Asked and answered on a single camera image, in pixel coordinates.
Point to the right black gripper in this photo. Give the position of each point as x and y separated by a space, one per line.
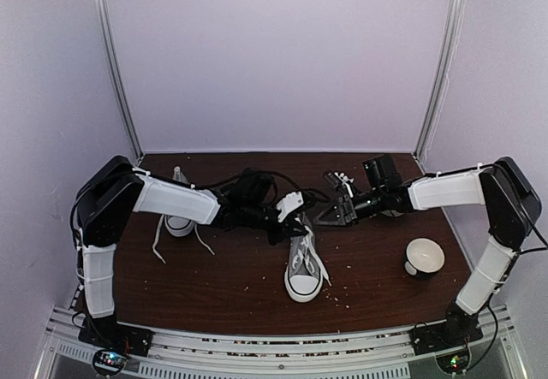
328 210

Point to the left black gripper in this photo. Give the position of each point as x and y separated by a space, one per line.
287 229

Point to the grey sneaker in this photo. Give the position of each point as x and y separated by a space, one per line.
305 273
177 227

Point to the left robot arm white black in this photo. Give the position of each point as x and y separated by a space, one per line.
104 206

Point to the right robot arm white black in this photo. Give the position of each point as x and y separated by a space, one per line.
498 197

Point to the black and white bowl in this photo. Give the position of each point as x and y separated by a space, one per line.
423 258

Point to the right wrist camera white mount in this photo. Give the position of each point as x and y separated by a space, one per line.
340 182

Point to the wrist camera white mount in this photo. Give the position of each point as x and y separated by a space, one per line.
340 182
290 203

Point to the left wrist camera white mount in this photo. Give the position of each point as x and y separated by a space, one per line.
290 203

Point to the front aluminium rail frame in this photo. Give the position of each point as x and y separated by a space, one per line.
381 353

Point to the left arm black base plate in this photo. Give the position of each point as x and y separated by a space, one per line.
124 339

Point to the right aluminium frame post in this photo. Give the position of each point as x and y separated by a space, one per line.
441 79

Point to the aluminium frame post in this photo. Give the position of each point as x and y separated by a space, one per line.
441 79
116 78

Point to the left aluminium frame post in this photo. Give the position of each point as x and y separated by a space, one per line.
116 78

